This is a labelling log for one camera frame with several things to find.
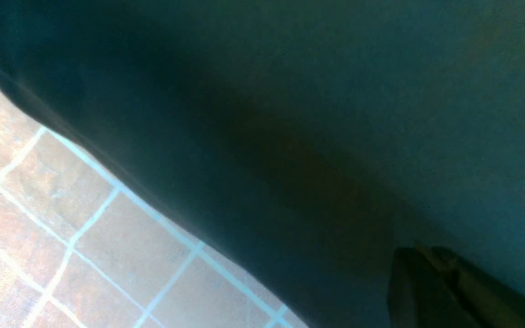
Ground dark gray long-sleeve shirt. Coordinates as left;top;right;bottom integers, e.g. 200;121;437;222
0;0;525;328

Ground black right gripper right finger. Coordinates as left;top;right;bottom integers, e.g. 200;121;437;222
415;244;525;328

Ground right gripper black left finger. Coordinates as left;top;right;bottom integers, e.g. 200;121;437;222
387;247;480;328

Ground pink checkered tablecloth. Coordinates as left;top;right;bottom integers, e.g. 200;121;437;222
0;93;306;328

